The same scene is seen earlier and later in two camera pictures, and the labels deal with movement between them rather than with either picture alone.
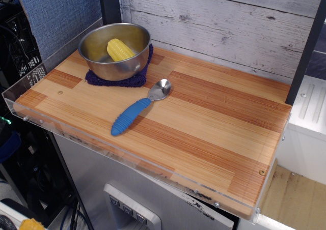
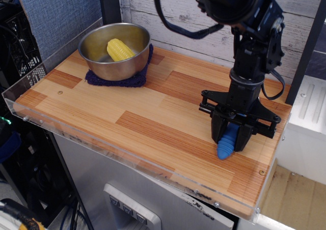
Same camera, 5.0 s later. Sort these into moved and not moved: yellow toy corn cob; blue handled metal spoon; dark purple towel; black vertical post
Moved: blue handled metal spoon
Not moved: dark purple towel; black vertical post; yellow toy corn cob
